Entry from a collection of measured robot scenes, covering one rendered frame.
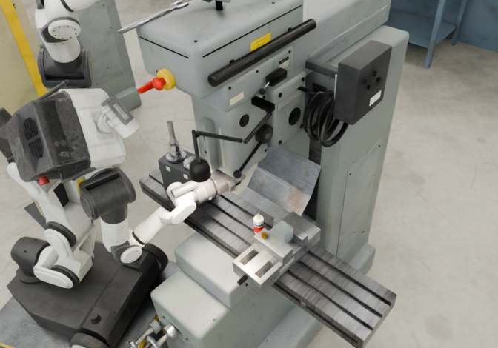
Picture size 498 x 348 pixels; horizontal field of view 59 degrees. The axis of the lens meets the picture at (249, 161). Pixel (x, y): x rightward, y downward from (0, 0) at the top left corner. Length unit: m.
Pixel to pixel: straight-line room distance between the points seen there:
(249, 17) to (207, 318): 1.19
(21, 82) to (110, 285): 1.42
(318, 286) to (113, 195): 0.82
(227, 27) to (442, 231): 2.43
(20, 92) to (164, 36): 1.94
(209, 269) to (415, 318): 1.41
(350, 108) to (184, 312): 1.06
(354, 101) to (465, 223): 2.13
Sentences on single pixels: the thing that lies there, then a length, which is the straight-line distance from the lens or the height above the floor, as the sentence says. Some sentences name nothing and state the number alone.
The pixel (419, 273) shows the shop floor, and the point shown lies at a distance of 3.05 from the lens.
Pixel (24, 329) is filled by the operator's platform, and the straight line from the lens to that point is 2.57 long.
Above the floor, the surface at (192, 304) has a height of 0.75.
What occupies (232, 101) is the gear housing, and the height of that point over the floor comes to 1.67.
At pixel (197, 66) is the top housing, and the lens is 1.18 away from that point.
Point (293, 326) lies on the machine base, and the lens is 2.50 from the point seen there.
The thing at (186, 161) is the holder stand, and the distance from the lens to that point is 1.93.
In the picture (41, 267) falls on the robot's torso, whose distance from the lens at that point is 2.30.
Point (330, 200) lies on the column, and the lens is 2.04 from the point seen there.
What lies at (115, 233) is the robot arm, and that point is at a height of 1.27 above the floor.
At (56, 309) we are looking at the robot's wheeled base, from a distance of 2.34.
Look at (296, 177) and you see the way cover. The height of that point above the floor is 1.02.
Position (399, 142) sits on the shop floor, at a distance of 3.96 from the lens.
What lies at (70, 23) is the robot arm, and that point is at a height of 1.95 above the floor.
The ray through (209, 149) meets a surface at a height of 1.45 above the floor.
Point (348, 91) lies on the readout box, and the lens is 1.43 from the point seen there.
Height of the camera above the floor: 2.39
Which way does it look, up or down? 41 degrees down
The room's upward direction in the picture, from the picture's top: 4 degrees counter-clockwise
